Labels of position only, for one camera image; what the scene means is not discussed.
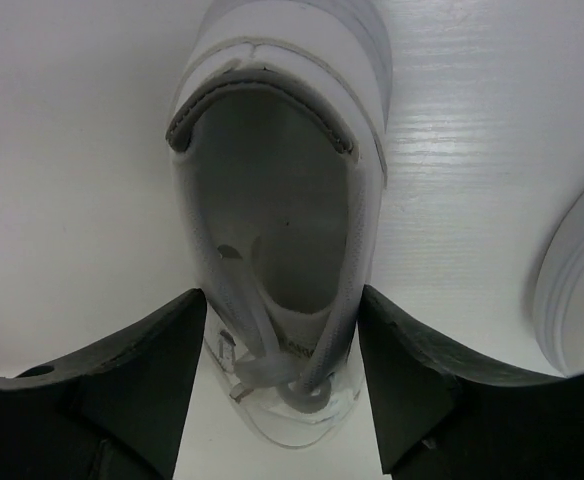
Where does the white sneaker one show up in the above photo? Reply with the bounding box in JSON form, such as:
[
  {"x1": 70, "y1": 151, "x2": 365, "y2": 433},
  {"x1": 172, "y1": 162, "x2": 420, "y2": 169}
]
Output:
[
  {"x1": 533, "y1": 192, "x2": 584, "y2": 376},
  {"x1": 165, "y1": 1, "x2": 393, "y2": 450}
]

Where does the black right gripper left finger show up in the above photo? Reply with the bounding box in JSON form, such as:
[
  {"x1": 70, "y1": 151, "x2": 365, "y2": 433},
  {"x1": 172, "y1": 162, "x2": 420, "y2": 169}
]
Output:
[{"x1": 0, "y1": 289, "x2": 207, "y2": 479}]

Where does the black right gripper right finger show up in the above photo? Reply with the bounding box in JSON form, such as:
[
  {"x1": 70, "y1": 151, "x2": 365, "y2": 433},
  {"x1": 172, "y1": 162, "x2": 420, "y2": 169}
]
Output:
[{"x1": 358, "y1": 287, "x2": 584, "y2": 479}]

